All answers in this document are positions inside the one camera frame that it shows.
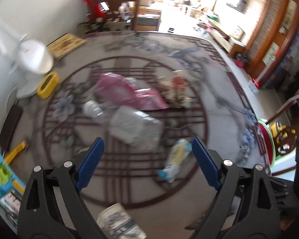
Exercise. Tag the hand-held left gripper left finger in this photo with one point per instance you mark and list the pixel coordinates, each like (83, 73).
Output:
(91, 161)

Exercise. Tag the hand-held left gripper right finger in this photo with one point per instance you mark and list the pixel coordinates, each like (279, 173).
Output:
(205, 161)

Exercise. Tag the pastel snack packet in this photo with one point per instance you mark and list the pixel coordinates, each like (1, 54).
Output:
(178, 154)

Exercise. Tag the red basin with green rim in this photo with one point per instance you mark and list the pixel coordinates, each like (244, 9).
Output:
(264, 137)

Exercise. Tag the clear plastic bottle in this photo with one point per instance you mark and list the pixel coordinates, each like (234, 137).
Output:
(92, 108)

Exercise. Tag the clear plastic bag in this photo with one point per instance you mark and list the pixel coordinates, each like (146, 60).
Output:
(132, 127)

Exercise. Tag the newspaper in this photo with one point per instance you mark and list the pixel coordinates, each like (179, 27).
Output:
(117, 222)

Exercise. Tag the pink plastic bag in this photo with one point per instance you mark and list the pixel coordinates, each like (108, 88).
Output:
(129, 92)

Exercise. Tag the yellow toy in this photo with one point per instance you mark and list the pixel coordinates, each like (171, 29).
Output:
(276, 130)

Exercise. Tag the yellow plastic stick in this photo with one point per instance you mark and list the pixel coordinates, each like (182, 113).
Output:
(15, 151)

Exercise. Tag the grey dustpan with broom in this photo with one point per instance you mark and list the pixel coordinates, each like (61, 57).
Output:
(253, 87)

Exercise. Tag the dark brown case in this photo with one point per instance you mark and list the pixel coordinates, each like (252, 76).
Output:
(10, 127)

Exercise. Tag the blue green toy box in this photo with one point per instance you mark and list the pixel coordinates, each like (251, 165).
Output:
(0, 164)

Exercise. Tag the printed picture book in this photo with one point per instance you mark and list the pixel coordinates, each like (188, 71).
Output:
(8, 201)

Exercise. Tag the cartoon printed door curtain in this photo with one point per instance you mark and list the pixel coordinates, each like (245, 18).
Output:
(289, 62)

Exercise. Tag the red flower pot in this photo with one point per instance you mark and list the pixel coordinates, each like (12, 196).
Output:
(240, 63)

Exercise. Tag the white desk lamp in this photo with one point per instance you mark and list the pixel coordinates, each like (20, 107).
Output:
(35, 57)

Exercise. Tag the yellow printed box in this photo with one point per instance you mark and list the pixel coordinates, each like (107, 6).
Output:
(64, 45)

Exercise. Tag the long television cabinet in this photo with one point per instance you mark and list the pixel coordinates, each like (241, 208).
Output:
(224, 42)

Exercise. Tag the colourful framed picture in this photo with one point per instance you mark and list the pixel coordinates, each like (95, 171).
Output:
(238, 33)

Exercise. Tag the floral chair cushion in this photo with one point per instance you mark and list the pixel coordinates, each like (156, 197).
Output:
(99, 27)

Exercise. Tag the small black step stool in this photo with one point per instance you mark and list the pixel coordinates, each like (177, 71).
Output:
(171, 29)

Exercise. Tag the wooden sofa with cushions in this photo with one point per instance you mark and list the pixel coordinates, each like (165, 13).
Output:
(147, 22)

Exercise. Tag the white side table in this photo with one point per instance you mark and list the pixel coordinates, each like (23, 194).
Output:
(194, 11)

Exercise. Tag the small flower wall picture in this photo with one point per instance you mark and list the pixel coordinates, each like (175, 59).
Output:
(271, 53)

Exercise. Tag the long wall scroll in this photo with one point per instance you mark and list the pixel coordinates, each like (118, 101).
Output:
(289, 15)

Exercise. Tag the wall-mounted television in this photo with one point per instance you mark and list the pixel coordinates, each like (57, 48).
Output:
(238, 3)

